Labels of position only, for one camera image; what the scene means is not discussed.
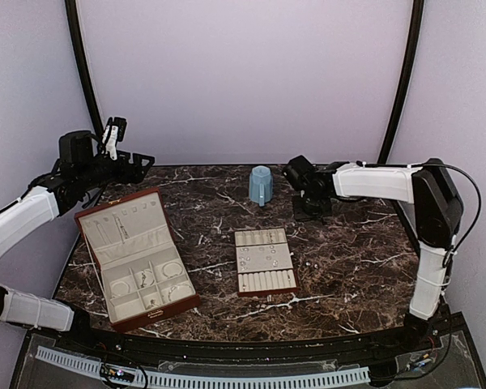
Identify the small circuit board with leds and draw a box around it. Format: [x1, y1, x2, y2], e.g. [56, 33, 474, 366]
[100, 364, 135, 383]

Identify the brown jewelry tray cream lining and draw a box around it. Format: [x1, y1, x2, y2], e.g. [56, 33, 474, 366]
[234, 228, 299, 297]

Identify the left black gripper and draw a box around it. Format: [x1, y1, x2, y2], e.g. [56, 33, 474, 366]
[77, 149, 154, 191]

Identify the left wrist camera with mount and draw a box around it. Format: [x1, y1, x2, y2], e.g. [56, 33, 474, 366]
[100, 117, 127, 160]

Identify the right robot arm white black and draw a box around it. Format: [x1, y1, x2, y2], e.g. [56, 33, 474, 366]
[282, 156, 470, 320]

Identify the light blue upside-down mug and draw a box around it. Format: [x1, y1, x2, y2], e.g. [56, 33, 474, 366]
[249, 165, 273, 207]

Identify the brown jewelry box cream lining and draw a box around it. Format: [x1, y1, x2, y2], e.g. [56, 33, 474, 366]
[75, 188, 201, 333]

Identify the beaded necklace in lid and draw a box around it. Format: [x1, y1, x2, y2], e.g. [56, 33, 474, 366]
[113, 213, 130, 243]

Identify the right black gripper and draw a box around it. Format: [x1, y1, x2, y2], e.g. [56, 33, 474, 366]
[292, 192, 333, 221]

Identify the black right corner post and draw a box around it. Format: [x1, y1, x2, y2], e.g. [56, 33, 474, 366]
[377, 0, 425, 164]

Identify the black front table rail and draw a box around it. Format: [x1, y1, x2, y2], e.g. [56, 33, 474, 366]
[42, 316, 450, 367]

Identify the black left corner post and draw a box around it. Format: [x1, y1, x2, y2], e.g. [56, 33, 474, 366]
[64, 0, 104, 135]

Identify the white slotted cable duct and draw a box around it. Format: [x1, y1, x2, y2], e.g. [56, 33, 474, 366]
[36, 346, 370, 389]

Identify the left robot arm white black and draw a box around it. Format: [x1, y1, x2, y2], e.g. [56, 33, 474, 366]
[0, 124, 155, 353]

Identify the black corner post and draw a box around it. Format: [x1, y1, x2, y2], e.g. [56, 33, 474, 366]
[64, 0, 104, 135]
[377, 0, 425, 164]

